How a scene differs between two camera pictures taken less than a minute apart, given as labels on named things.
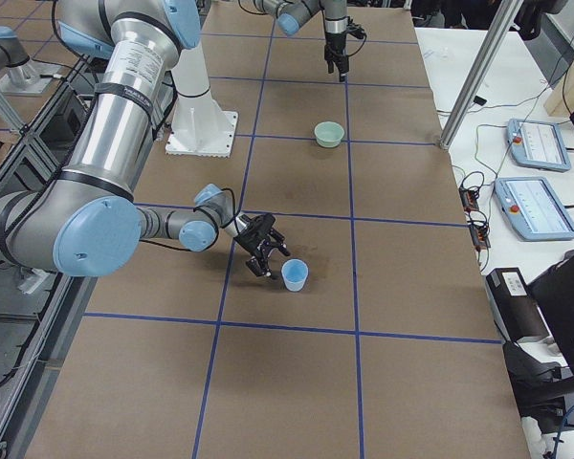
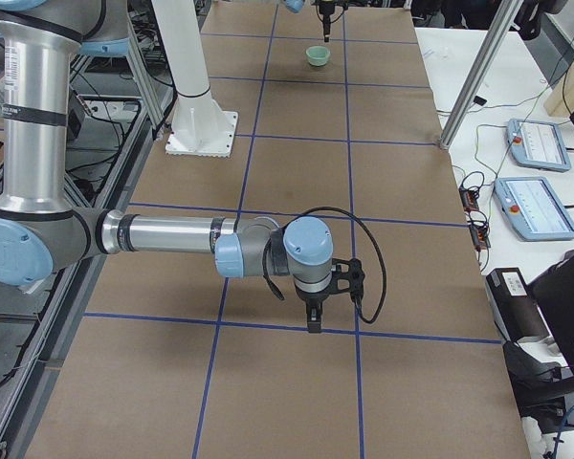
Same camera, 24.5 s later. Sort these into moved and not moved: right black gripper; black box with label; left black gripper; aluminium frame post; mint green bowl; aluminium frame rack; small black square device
Moved: left black gripper; mint green bowl; right black gripper
Not moved: aluminium frame post; aluminium frame rack; black box with label; small black square device
